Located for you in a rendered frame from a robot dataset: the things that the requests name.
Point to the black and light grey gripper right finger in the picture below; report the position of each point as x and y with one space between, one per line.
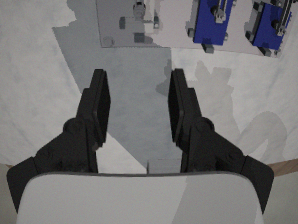
203 148

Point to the blue rectangular block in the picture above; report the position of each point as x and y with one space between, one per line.
206 30
264 33

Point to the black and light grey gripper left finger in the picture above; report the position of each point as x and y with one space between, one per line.
74 150

